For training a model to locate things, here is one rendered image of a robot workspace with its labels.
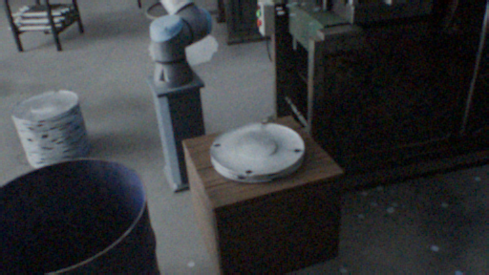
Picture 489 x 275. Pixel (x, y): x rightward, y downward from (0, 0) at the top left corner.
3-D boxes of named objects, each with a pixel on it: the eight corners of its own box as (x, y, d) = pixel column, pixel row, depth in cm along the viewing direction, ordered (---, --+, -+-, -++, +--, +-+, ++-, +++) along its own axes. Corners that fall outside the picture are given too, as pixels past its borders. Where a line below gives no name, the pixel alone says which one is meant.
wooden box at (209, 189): (223, 294, 141) (213, 208, 123) (194, 218, 172) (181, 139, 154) (338, 257, 151) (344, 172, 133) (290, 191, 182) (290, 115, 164)
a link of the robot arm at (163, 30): (147, 57, 167) (140, 22, 159) (172, 46, 176) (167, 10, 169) (171, 63, 160) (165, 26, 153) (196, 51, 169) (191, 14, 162)
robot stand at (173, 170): (174, 193, 186) (156, 95, 162) (162, 169, 201) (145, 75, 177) (216, 180, 191) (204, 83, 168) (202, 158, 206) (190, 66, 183)
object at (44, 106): (65, 120, 193) (64, 118, 192) (0, 123, 194) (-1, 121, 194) (86, 90, 217) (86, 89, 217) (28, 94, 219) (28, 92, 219)
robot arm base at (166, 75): (159, 92, 164) (155, 66, 159) (150, 76, 176) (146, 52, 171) (199, 82, 169) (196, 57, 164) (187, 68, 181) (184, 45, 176)
